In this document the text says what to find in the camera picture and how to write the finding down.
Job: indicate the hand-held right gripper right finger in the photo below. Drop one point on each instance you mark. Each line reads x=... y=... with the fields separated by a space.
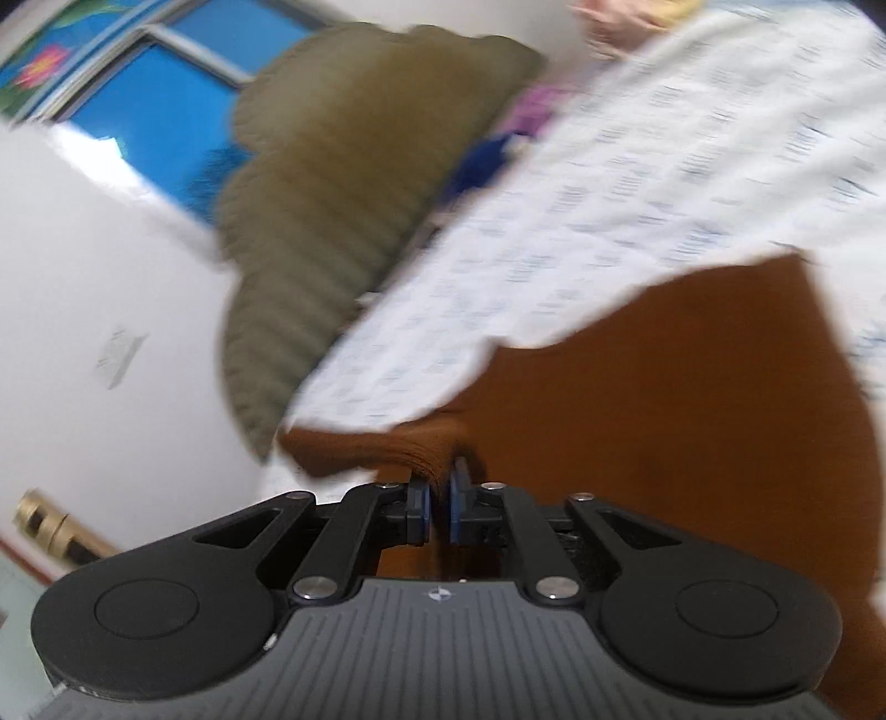
x=457 y=514

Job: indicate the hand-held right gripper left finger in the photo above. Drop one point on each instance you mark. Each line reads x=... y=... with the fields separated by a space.
x=419 y=514

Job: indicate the brown knit garment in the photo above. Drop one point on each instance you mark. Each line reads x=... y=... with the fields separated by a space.
x=657 y=415

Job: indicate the green striped pillow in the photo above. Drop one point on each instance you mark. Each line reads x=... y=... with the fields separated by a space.
x=332 y=208

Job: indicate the blue cloth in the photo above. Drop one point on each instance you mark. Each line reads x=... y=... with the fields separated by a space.
x=481 y=163

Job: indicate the white printed bed sheet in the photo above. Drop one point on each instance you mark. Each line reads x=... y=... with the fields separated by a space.
x=657 y=173

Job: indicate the purple cloth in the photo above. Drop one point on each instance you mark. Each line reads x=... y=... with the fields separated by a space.
x=536 y=111

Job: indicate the grey framed window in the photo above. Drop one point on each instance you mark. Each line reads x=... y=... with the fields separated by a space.
x=166 y=111

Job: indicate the pink cloth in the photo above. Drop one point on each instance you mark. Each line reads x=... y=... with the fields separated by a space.
x=616 y=24

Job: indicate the white wall switch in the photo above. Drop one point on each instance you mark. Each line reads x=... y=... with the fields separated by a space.
x=119 y=356

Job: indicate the lotus flower wall poster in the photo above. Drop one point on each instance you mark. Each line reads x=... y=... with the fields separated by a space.
x=41 y=69

